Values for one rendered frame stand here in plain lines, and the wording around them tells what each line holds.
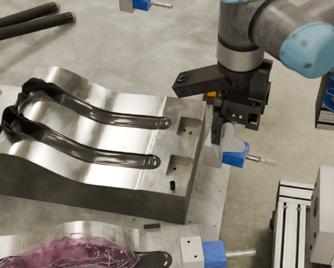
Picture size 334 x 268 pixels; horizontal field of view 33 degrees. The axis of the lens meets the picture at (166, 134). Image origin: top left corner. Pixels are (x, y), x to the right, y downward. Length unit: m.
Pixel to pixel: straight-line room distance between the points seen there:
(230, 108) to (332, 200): 0.22
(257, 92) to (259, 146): 1.44
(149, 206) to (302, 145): 1.38
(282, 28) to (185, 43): 0.77
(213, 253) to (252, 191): 1.21
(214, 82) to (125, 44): 0.63
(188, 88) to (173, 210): 0.25
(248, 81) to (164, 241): 0.32
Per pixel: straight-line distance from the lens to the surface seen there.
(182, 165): 1.14
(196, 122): 1.20
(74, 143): 1.15
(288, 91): 2.64
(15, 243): 1.06
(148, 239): 1.05
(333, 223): 0.93
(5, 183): 1.19
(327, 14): 0.81
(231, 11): 0.84
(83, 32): 1.59
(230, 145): 1.01
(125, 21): 1.62
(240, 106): 0.94
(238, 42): 0.86
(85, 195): 1.13
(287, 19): 0.79
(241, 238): 2.08
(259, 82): 0.92
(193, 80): 0.97
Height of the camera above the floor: 1.73
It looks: 46 degrees down
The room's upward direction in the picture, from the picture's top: 1 degrees counter-clockwise
